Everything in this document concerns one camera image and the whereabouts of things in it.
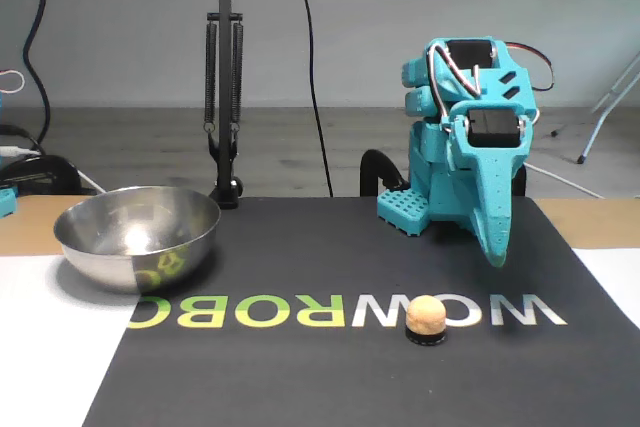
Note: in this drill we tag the black table clamp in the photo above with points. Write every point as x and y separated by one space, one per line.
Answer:
372 167
520 182

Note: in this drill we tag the teal 3D-printed robot arm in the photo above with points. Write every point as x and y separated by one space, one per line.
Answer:
425 157

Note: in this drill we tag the teal gripper, black servo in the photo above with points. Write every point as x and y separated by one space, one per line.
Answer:
487 167

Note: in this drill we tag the tan ball with black base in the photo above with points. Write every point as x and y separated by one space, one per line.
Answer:
425 314

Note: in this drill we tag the black bulky object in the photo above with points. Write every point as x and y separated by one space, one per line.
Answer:
45 172

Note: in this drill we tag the black mat with WOWROBO print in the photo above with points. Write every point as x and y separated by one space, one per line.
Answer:
300 372

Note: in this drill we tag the white paper sheet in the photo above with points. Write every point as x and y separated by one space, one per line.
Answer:
50 357
620 277

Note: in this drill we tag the metal bowl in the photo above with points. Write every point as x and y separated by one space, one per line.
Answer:
100 267

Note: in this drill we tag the white metal folding stand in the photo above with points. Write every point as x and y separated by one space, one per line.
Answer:
598 123

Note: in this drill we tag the teal printed part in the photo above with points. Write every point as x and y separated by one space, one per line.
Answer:
7 202

